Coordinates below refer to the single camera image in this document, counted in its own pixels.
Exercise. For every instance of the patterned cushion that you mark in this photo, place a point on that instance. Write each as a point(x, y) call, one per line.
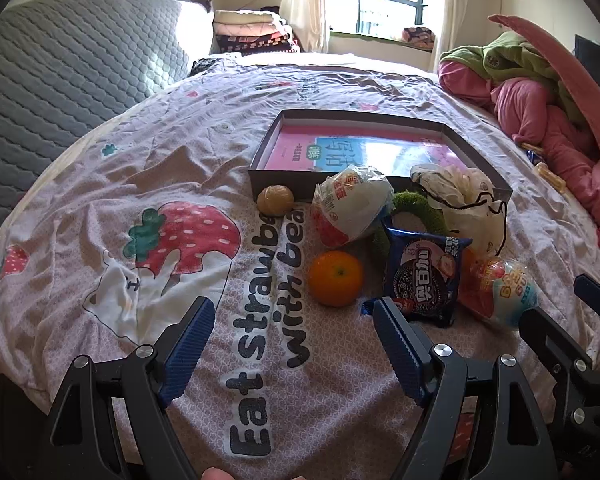
point(417, 36)

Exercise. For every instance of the pink and green clothes pile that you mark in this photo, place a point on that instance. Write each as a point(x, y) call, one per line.
point(535, 110)

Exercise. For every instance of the pink cardboard box tray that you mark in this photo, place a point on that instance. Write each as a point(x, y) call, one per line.
point(280, 180)

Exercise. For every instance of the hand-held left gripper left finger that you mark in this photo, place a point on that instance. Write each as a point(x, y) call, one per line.
point(190, 345)

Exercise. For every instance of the long pink pillow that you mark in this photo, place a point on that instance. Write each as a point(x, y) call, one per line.
point(560, 55)

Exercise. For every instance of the person's left hand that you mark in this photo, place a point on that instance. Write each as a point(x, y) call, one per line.
point(221, 475)

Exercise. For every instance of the yellow biscuit packet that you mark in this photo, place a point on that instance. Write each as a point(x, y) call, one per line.
point(550, 176)

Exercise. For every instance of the dark cloth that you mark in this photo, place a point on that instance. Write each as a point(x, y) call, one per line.
point(207, 65)

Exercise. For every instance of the grey quilted headboard cover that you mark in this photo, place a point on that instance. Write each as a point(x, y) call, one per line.
point(70, 75)

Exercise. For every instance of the pink blue snack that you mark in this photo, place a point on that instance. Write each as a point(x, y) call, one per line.
point(505, 287)

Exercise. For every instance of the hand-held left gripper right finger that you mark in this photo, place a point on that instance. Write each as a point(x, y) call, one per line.
point(397, 345)

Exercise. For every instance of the cream patterned scrunchie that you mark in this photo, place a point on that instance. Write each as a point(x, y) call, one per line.
point(460, 185)

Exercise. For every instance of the green garment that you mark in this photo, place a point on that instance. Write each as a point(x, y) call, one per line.
point(510, 57)

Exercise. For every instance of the blue candy packet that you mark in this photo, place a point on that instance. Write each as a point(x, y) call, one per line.
point(532, 156)

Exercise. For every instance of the pink book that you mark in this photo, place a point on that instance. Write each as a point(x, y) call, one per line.
point(300, 150)

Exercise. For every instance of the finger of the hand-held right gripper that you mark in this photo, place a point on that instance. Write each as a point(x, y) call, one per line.
point(597, 295)
point(540, 327)

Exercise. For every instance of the green fuzzy scrunchie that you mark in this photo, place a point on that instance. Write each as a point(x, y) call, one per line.
point(410, 199)

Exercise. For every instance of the cream curtain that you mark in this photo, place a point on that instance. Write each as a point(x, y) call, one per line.
point(452, 5)
point(305, 0)

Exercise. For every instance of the black television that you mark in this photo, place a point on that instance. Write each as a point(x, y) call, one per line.
point(592, 57)

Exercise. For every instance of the blue cookie packet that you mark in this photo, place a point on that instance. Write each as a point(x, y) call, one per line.
point(425, 280)

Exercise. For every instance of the orange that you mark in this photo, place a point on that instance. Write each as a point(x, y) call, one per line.
point(336, 278)
point(472, 262)

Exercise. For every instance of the blue white snack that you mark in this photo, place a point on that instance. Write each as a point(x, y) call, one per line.
point(352, 207)

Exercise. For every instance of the cream pink folded quilt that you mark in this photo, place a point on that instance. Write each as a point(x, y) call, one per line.
point(245, 20)

